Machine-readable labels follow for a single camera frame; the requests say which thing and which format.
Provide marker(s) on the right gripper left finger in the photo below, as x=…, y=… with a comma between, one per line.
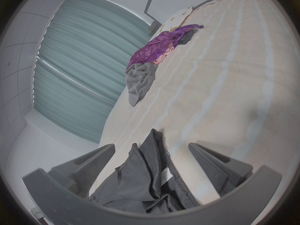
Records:
x=91, y=167

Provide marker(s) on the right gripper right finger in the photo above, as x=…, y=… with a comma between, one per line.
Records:
x=213, y=169

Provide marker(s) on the black T-shirt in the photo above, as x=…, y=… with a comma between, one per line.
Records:
x=138, y=179

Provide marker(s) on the blue-green curtain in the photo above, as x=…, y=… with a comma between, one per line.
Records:
x=93, y=36
x=70, y=102

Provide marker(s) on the bed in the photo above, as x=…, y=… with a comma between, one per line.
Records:
x=222, y=78

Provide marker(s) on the grey garment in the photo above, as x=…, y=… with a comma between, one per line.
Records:
x=140, y=83

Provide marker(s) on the pink garment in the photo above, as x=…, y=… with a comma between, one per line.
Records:
x=161, y=58

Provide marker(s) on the small black garment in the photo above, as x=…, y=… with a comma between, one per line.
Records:
x=187, y=37

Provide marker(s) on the purple garment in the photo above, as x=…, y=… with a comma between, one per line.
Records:
x=154, y=46

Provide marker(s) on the grey bedside table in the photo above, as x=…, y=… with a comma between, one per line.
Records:
x=154, y=27

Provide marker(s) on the white printed pillow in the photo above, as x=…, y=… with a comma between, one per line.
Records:
x=177, y=16

